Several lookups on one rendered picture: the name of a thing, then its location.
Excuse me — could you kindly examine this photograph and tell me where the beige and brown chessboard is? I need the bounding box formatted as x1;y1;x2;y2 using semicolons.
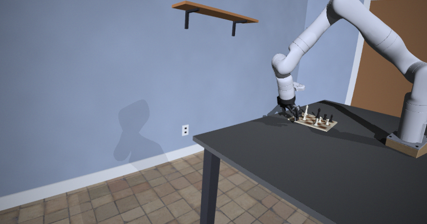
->
288;113;337;132

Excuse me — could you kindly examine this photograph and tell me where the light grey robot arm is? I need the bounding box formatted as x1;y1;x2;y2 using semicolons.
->
271;0;427;143

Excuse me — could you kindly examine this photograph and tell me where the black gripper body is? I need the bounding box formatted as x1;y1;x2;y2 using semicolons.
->
280;96;295;109

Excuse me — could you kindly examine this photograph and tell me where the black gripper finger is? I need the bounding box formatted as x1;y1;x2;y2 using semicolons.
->
277;96;286;113
286;105;302;121

